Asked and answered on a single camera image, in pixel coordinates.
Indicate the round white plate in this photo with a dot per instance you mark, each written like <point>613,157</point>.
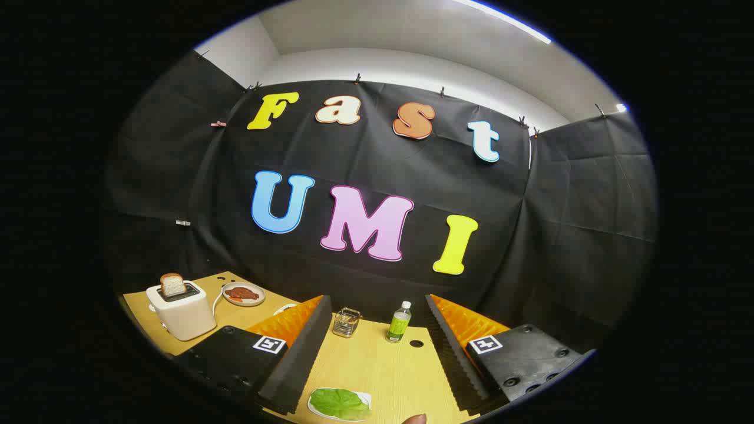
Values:
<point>254,301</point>

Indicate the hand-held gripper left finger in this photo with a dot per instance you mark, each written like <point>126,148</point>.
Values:
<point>303,359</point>

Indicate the white toaster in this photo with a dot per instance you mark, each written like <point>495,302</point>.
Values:
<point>185,315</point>

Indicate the square white plate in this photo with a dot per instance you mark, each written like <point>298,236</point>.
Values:
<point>367,398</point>

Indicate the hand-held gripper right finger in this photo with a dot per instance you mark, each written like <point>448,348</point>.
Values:
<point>453,365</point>

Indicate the green label bottle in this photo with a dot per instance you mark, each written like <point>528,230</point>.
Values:
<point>398,327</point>

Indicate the brown steak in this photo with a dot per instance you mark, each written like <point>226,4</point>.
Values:
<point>242,292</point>

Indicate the black backdrop cloth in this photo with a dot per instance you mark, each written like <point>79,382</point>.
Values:
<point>365,159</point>

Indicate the green lettuce leaf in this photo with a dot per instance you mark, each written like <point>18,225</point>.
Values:
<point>339,403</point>

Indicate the white bread slice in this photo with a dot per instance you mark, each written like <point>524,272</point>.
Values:
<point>172,285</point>

